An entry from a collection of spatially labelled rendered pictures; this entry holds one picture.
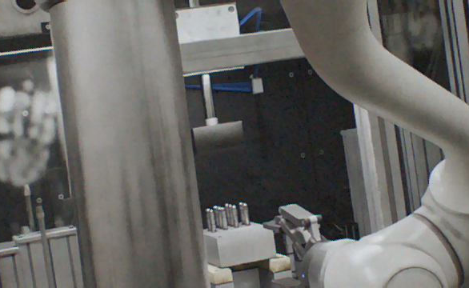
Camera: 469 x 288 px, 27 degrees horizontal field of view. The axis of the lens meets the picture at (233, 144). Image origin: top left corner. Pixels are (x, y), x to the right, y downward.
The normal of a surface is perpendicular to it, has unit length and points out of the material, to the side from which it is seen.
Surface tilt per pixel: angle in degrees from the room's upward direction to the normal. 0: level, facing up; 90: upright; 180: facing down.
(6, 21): 90
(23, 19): 90
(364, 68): 120
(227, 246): 90
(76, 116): 85
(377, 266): 42
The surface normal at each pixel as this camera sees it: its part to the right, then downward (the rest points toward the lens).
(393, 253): -0.25, -0.89
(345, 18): 0.47, 0.62
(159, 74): 0.64, -0.11
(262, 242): 0.30, 0.00
